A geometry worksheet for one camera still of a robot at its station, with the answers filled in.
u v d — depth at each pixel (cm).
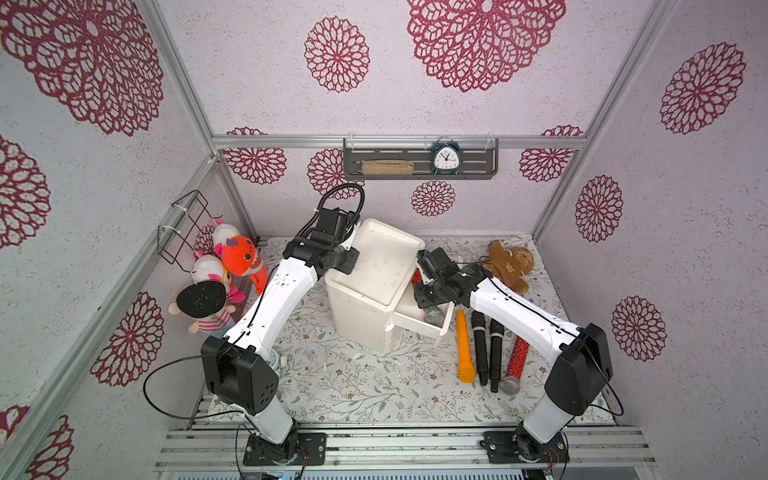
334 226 60
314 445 74
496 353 88
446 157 90
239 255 89
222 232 95
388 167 88
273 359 85
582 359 45
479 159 91
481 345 90
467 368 84
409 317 73
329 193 61
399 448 76
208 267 85
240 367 42
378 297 75
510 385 81
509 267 102
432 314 76
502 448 74
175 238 75
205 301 76
